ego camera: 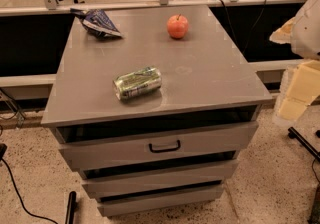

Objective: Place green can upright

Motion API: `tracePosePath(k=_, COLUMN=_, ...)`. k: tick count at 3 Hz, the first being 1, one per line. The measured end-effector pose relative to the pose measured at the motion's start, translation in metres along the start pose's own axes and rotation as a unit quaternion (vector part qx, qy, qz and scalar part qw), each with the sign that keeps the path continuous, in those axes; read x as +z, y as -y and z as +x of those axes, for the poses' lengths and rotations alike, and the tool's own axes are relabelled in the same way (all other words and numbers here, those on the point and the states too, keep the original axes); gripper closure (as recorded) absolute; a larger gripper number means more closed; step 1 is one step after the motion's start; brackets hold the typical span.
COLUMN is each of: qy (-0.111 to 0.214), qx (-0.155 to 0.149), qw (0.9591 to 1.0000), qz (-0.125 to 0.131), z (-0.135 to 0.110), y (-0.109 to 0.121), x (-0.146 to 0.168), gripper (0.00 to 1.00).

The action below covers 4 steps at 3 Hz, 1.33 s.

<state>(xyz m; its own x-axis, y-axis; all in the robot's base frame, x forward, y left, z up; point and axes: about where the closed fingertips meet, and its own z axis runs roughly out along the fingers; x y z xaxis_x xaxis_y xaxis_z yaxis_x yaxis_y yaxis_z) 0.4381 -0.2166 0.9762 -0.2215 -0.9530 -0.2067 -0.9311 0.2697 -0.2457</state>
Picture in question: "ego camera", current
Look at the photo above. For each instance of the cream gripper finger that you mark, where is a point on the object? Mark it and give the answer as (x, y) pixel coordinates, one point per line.
(299, 87)

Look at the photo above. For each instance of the green soda can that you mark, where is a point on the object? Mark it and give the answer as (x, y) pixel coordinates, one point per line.
(137, 83)

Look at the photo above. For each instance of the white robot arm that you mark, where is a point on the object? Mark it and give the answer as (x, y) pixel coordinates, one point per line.
(302, 33)

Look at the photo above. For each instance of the black stand leg right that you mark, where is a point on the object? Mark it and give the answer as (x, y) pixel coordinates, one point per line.
(294, 134)

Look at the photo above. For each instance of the black stand leg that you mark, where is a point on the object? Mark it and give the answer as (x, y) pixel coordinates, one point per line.
(294, 134)
(71, 208)

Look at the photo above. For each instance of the red apple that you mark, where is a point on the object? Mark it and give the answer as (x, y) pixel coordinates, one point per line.
(177, 26)

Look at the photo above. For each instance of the middle grey drawer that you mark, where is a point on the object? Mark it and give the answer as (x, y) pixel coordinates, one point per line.
(131, 184)

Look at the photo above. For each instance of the grey drawer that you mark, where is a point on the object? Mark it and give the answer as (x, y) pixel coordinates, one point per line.
(106, 153)
(131, 184)
(162, 200)

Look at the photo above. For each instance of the grey drawer cabinet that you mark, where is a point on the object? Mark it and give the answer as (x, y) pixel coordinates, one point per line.
(149, 121)

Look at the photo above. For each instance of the bottom grey drawer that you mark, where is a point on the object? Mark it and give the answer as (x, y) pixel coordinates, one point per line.
(162, 200)

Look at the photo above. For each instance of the top grey drawer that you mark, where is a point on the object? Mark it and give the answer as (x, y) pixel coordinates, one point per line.
(106, 153)

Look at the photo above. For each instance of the blue chip bag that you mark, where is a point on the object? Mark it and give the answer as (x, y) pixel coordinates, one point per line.
(97, 23)

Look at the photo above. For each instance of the black stand leg bottom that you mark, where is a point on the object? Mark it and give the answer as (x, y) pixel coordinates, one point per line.
(71, 208)

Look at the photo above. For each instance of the black drawer handle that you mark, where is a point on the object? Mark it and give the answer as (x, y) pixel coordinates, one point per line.
(157, 149)

